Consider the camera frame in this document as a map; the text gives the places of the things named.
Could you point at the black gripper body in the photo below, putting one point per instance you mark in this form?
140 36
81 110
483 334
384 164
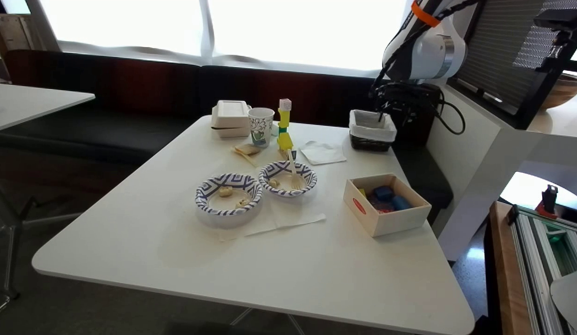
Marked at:
412 99

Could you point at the brown basket with white liner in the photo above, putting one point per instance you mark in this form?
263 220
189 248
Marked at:
373 133

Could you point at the white takeaway pack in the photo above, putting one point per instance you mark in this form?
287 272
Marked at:
232 112

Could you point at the white paper napkin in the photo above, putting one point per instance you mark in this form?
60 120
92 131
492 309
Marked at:
323 153

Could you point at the blue toy block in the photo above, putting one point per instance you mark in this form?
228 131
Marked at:
388 198

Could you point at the yellow bottle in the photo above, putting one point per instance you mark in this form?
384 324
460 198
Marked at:
285 118

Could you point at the white cabinet stand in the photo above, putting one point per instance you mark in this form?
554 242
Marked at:
481 173

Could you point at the black monitor panel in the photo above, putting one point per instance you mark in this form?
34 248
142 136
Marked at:
505 56

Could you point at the light wooden box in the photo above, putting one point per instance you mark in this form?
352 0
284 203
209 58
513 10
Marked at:
393 222

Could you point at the blue patterned paper bowl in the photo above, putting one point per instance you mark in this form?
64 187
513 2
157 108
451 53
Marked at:
228 211
289 187

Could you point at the white paper sheet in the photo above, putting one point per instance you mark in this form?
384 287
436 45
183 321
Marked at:
295 220

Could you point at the tan wooden toy piece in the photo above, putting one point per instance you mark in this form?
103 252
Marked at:
246 151

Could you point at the wooden bowl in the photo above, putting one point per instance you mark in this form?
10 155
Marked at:
565 92

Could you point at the red black clamp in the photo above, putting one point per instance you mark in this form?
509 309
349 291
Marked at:
550 201

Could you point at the brown wooden board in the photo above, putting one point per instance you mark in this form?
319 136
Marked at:
505 280

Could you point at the green plastic part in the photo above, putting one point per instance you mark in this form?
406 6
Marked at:
565 254

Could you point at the grey round plate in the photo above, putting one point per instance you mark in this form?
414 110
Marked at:
574 304

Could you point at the dark upholstered bench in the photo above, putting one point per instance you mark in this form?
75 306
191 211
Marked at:
114 133

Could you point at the white side table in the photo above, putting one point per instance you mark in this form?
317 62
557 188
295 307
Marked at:
34 103

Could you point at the aluminium rail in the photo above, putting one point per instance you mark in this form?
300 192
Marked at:
537 272

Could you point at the wooden frame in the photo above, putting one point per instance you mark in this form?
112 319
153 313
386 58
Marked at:
10 30

